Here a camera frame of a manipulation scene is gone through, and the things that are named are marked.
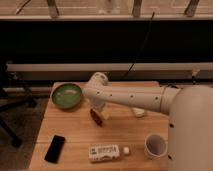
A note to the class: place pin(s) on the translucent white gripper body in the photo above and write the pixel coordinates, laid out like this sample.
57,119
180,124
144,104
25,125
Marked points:
103,114

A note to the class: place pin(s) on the red chili pepper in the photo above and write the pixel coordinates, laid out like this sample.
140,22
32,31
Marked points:
96,118

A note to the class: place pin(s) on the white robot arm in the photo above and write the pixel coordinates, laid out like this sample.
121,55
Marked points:
190,112

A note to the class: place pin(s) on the white sponge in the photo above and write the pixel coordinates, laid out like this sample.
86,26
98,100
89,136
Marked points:
139,112

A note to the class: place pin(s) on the white labelled bottle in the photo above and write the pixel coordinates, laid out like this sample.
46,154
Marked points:
101,153

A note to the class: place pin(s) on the green ceramic bowl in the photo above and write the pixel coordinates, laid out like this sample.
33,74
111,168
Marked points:
67,96

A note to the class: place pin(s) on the white paper cup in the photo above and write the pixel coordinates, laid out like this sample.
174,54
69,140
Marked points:
155,146

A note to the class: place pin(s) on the black smartphone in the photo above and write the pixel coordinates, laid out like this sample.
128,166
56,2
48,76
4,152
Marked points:
54,150

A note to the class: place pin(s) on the thin black rod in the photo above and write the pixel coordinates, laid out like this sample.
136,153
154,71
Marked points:
140,51

